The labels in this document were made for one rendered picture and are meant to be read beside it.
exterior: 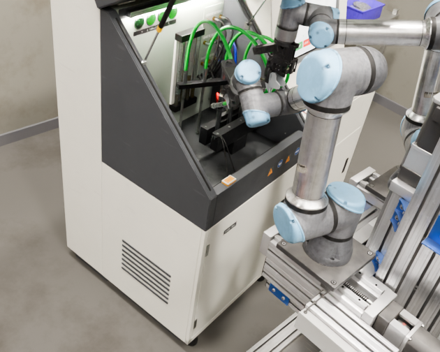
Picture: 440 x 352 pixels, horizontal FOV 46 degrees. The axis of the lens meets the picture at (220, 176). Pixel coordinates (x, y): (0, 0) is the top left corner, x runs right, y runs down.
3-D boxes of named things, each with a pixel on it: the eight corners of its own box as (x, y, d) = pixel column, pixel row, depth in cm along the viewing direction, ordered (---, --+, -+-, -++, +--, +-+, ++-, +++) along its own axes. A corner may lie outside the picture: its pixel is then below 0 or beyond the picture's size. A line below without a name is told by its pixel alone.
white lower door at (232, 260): (192, 339, 237) (210, 230, 196) (188, 335, 238) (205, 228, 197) (272, 264, 280) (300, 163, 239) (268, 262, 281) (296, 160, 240)
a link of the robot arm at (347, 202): (364, 234, 152) (378, 199, 144) (327, 244, 147) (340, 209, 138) (339, 207, 160) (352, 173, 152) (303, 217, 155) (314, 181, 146)
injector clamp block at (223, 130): (214, 165, 221) (218, 136, 211) (196, 155, 225) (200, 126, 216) (260, 137, 243) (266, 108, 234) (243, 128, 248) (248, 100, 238)
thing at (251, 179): (211, 227, 197) (217, 195, 187) (203, 221, 199) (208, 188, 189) (298, 162, 238) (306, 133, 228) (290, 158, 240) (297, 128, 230)
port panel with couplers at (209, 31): (202, 77, 235) (210, 10, 216) (196, 74, 237) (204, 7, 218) (220, 69, 244) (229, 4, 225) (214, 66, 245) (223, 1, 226)
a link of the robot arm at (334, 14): (334, 40, 167) (301, 33, 168) (334, 27, 176) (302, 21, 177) (341, 16, 162) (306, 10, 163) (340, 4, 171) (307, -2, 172)
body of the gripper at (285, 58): (283, 79, 180) (290, 47, 173) (263, 70, 184) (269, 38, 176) (295, 73, 185) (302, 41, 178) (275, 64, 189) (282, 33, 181)
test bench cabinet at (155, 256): (185, 354, 242) (204, 232, 194) (102, 285, 267) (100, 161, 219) (270, 273, 288) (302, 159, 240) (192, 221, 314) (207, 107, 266)
